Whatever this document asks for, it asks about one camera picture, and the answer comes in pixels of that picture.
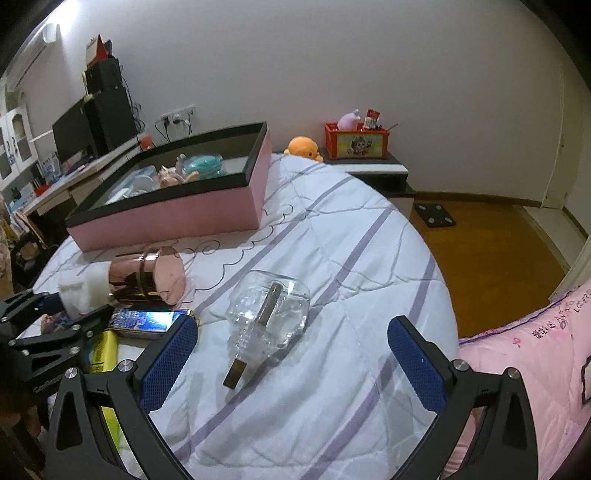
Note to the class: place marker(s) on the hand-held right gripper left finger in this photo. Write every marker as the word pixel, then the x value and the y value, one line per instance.
pixel 168 364

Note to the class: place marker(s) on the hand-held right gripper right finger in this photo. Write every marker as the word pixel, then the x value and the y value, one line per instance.
pixel 415 364

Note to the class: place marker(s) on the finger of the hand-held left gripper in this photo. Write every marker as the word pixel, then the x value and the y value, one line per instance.
pixel 78 330
pixel 53 303

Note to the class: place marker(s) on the yellow highlighter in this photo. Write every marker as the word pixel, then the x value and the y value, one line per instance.
pixel 104 353

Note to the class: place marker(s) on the white round device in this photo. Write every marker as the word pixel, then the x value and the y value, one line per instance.
pixel 87 290

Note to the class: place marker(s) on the blue glittery box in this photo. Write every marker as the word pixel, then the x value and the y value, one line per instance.
pixel 138 321

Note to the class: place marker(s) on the rose gold cylinder container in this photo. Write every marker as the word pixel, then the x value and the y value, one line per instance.
pixel 138 277

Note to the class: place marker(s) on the clear glass bottle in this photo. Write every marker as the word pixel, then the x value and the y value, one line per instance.
pixel 258 318

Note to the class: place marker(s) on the pink storage box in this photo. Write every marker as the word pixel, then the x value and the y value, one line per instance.
pixel 184 217

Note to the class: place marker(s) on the clear plastic case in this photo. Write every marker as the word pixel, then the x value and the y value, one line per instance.
pixel 138 177

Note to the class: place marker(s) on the pink figurine toy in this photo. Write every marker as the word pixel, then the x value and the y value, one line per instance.
pixel 171 177

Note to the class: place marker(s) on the teal oval case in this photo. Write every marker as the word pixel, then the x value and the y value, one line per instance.
pixel 205 164

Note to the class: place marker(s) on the striped white blanket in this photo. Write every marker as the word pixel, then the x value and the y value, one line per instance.
pixel 346 277

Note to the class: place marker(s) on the white desk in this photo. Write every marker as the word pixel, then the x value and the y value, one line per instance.
pixel 60 189

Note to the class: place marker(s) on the pink quilt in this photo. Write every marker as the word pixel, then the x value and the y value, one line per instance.
pixel 531 369

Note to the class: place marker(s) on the blue and white box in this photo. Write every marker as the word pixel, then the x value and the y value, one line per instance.
pixel 50 166

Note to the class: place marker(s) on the black bathroom scale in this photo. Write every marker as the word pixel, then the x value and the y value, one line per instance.
pixel 434 214

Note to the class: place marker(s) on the white glass-door cabinet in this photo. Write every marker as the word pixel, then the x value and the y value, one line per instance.
pixel 18 138

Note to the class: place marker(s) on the black monitor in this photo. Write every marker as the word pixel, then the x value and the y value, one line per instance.
pixel 71 134

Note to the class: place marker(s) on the red-capped bottle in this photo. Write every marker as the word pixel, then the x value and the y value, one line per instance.
pixel 146 142

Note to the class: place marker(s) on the black computer tower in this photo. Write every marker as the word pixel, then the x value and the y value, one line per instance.
pixel 111 120

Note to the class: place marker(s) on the small wooden stand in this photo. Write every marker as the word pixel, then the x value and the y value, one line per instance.
pixel 87 85

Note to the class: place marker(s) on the red crate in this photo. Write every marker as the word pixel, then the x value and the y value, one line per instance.
pixel 360 145

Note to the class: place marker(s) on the black speaker box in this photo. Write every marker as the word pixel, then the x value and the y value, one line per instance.
pixel 104 76

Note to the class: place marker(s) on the orange octopus plush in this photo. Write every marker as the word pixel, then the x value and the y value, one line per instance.
pixel 302 146

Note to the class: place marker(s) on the small red packet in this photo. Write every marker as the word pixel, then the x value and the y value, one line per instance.
pixel 372 119

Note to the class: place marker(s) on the pink plush toy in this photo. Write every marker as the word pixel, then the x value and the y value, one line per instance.
pixel 347 121

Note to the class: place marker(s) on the red desk calendar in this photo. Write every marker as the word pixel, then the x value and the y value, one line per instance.
pixel 98 50

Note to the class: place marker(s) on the white door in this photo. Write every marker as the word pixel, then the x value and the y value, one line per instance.
pixel 554 138

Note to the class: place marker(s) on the white air conditioner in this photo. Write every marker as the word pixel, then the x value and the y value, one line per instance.
pixel 51 37

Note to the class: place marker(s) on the white wall socket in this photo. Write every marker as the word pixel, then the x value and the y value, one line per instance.
pixel 178 114

